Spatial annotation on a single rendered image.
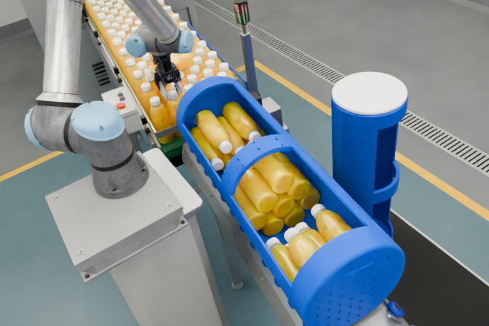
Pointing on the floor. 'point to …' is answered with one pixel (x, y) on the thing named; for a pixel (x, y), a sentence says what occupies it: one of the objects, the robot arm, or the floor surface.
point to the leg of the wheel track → (229, 255)
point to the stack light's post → (249, 62)
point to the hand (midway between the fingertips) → (172, 94)
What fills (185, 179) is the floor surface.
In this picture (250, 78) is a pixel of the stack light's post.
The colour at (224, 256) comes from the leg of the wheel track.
